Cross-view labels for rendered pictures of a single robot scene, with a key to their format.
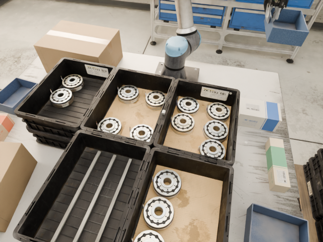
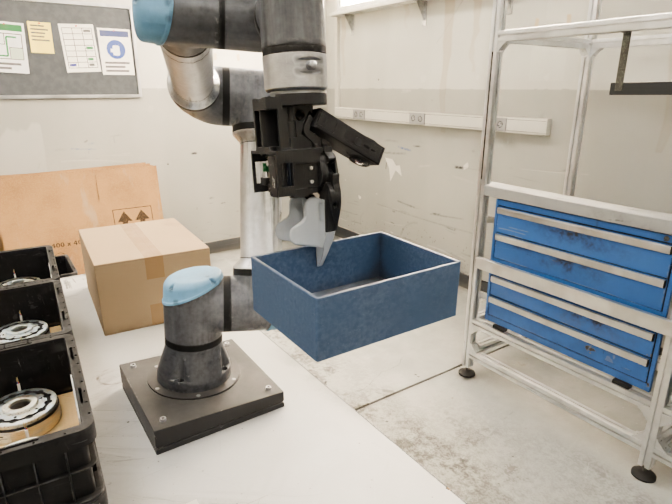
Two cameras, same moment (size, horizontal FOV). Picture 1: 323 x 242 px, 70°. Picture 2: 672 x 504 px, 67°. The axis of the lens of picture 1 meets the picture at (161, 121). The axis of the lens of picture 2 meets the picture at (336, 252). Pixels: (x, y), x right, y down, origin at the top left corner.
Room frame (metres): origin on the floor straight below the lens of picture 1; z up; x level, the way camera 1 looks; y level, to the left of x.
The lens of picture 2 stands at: (0.60, -0.94, 1.33)
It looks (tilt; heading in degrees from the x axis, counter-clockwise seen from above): 18 degrees down; 44
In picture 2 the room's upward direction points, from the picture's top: straight up
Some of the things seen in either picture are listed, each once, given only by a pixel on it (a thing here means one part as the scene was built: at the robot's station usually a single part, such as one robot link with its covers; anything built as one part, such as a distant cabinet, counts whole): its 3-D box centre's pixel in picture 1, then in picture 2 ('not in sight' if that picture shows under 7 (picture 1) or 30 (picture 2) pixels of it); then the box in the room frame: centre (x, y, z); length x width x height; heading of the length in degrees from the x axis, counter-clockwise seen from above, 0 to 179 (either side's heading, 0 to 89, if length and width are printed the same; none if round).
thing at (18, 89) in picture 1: (17, 96); not in sight; (0.90, 0.80, 0.74); 0.20 x 0.15 x 0.07; 161
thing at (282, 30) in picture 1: (284, 25); (354, 286); (1.02, -0.56, 1.10); 0.20 x 0.15 x 0.07; 168
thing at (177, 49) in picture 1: (176, 51); (196, 302); (1.08, -0.07, 0.91); 0.13 x 0.12 x 0.14; 147
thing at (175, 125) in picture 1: (182, 122); not in sight; (0.63, -0.09, 0.86); 0.10 x 0.10 x 0.01
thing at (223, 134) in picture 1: (216, 129); not in sight; (0.59, -0.24, 0.86); 0.10 x 0.10 x 0.01
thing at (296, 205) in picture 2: (268, 15); (296, 230); (1.01, -0.47, 1.16); 0.06 x 0.03 x 0.09; 167
